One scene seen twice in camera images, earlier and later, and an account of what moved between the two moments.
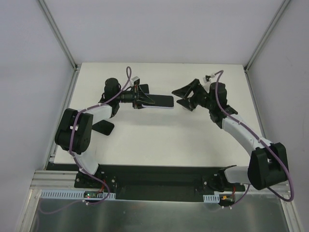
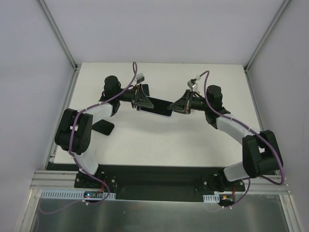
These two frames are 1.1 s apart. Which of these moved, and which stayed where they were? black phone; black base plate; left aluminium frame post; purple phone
Moved: purple phone
Stayed: black base plate; left aluminium frame post; black phone
